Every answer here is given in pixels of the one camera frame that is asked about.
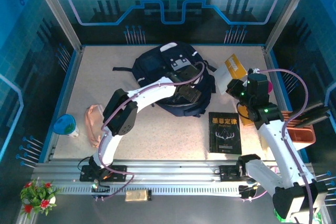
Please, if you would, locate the small yellow notebook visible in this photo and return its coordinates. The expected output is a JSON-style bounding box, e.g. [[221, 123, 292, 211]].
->
[[240, 103, 257, 127]]

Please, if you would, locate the black book with antler print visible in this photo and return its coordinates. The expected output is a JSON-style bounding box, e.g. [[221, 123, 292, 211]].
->
[[208, 111, 243, 154]]

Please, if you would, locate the orange white homework notebook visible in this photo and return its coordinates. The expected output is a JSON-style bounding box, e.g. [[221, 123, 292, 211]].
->
[[215, 53, 248, 96]]

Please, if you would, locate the navy blue student backpack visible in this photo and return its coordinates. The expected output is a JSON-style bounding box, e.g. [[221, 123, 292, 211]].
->
[[112, 40, 217, 118]]

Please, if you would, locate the clear pink pencil case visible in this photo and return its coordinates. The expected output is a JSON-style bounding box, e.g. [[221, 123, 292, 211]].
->
[[83, 104, 106, 148]]

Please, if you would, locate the orange slotted desk organizer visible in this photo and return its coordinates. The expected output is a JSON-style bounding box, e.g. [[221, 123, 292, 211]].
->
[[282, 110, 317, 145]]

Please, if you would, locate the green white snack packet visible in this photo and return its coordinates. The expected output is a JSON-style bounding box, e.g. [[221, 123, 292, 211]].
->
[[274, 208, 323, 223]]

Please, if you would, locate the artificial plant with red flowers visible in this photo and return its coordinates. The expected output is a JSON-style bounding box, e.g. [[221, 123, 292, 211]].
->
[[20, 179, 63, 219]]

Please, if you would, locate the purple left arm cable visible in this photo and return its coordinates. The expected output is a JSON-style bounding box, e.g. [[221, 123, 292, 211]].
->
[[94, 61, 206, 202]]

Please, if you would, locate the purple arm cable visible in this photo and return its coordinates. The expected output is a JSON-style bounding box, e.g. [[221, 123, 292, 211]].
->
[[94, 61, 206, 202], [240, 68, 314, 223]]

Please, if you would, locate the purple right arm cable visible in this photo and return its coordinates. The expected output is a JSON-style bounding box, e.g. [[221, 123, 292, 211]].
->
[[240, 68, 314, 223]]

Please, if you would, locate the aluminium right side rail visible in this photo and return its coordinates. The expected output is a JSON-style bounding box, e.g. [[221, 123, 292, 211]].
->
[[262, 45, 301, 162]]

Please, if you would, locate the aluminium rail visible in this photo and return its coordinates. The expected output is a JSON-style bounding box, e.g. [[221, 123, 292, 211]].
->
[[262, 45, 301, 162], [43, 47, 85, 163]]

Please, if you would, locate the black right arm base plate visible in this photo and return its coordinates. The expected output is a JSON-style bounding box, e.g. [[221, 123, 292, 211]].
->
[[219, 165, 263, 182]]

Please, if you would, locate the black right cable connector block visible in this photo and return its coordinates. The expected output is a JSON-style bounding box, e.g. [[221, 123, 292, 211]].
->
[[238, 184, 259, 201]]

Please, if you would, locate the black cable connector block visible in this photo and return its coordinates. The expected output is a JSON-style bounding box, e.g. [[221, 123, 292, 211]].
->
[[91, 181, 111, 200], [238, 184, 259, 201]]

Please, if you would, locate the aluminium front rail frame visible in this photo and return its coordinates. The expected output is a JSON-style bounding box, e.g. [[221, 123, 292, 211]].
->
[[31, 158, 314, 191]]

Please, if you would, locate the white slotted cable duct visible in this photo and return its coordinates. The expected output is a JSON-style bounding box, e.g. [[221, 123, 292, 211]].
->
[[56, 186, 243, 197]]

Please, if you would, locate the aluminium right corner post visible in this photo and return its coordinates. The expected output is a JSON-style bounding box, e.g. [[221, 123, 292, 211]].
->
[[264, 0, 316, 52]]

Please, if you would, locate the aluminium corner post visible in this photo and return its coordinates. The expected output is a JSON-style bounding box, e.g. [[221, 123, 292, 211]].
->
[[28, 0, 83, 52], [264, 0, 316, 52]]

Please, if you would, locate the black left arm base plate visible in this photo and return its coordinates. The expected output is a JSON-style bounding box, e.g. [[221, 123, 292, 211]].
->
[[80, 164, 128, 183]]

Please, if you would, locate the aluminium left side rail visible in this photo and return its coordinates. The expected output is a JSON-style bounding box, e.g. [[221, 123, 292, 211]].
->
[[43, 47, 85, 163]]

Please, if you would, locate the black left cable connector block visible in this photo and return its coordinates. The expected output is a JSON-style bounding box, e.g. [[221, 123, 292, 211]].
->
[[91, 181, 111, 200]]

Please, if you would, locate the aluminium left corner post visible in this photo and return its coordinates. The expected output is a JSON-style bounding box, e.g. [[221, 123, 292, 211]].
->
[[28, 0, 83, 52]]

